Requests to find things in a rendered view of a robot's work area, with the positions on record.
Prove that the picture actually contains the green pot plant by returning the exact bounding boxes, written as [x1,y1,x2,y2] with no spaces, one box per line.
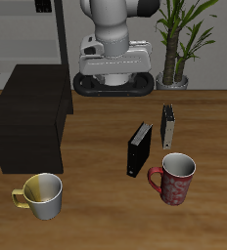
[154,0,220,92]

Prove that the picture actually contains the black books on shelf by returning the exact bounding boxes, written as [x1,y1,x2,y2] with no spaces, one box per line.
[34,0,53,14]

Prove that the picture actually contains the yellow and white mug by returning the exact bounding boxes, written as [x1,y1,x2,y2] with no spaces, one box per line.
[10,172,64,222]

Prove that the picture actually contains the grey background shelf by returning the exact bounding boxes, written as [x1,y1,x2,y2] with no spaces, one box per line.
[0,0,69,66]

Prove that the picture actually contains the red patterned mug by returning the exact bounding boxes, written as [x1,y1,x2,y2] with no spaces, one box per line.
[147,151,198,207]

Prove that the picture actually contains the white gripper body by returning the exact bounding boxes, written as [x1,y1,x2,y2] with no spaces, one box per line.
[78,40,154,77]

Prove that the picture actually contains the dark brown desk caddy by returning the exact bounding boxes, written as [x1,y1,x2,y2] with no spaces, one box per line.
[0,63,75,176]

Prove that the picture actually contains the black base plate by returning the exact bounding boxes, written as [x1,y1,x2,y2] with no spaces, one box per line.
[72,70,156,98]

